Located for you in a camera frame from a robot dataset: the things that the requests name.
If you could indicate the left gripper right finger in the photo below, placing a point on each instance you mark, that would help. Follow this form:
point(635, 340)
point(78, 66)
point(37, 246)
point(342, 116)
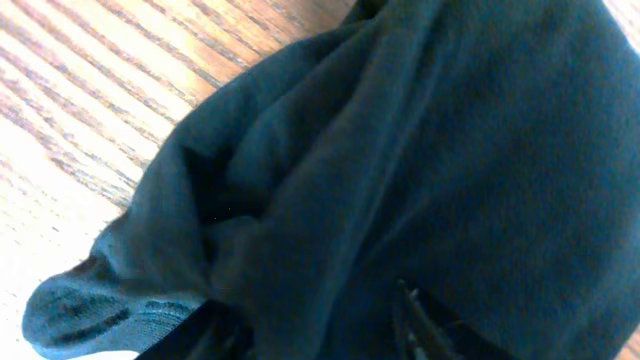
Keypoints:
point(418, 337)

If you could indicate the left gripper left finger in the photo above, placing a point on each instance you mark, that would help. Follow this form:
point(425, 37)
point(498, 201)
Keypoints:
point(212, 332)

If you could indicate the dark teal t-shirt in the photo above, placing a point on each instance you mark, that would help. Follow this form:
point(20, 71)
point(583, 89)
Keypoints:
point(484, 152)

